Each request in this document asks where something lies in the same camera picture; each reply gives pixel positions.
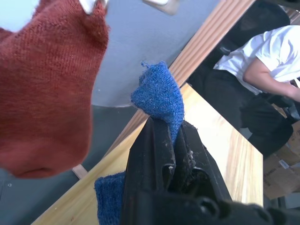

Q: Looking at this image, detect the white clip hanger frame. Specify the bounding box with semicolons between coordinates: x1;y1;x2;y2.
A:
142;0;179;16

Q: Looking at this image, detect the red knitted sock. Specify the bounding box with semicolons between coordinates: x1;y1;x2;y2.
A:
0;0;111;179

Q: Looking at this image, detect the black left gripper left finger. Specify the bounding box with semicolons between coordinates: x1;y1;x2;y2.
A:
120;116;177;225

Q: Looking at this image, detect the brown cardboard box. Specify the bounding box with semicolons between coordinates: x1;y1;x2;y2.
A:
262;121;300;200

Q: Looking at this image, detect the blue knitted sock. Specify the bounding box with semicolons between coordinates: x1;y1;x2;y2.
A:
94;60;186;225

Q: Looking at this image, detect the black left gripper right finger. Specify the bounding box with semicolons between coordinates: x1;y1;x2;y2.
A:
169;121;233;203

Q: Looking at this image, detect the person in white shirt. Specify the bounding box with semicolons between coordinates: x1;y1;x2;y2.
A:
187;24;300;160

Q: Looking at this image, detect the black office chair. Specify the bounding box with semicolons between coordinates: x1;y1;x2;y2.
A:
219;0;300;125

